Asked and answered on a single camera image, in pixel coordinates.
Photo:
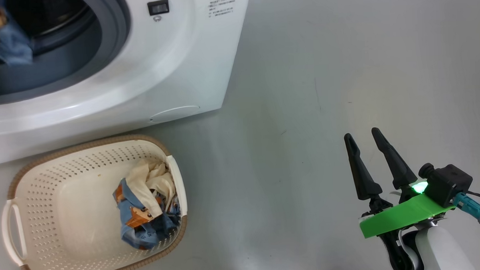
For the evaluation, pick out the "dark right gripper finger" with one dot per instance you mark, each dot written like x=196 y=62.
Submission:
x=363 y=174
x=396 y=165

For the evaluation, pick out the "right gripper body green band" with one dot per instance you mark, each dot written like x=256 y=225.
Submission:
x=398 y=219

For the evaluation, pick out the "cream and blue garment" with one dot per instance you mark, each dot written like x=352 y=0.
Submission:
x=146 y=202

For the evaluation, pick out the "blue fox print garment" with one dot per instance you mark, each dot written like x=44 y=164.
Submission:
x=9 y=43

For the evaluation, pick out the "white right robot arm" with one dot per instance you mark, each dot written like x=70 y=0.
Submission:
x=441 y=252

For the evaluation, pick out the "white front-load washing machine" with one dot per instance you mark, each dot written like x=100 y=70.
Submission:
x=162 y=73

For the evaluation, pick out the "washing machine drum interior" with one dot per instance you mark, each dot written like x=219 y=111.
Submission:
x=56 y=17

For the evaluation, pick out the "round drain filter cover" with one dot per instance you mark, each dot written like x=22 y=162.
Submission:
x=175 y=113

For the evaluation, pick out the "black text label sticker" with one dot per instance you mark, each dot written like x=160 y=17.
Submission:
x=222 y=3

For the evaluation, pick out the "cream perforated laundry basket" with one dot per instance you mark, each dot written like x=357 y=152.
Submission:
x=66 y=205

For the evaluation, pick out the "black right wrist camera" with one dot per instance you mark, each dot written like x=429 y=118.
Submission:
x=449 y=183

